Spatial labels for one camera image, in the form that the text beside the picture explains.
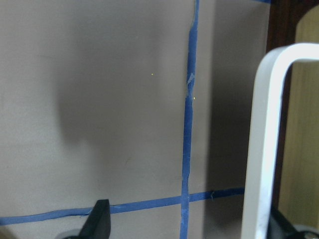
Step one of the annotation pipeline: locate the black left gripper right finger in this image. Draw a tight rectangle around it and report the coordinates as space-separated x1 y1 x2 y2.
266 206 297 239

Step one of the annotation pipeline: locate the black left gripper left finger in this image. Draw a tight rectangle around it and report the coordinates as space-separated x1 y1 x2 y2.
79 199 111 239

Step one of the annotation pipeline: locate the wooden drawer with white handle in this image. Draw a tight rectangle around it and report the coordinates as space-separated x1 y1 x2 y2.
241 0 319 239

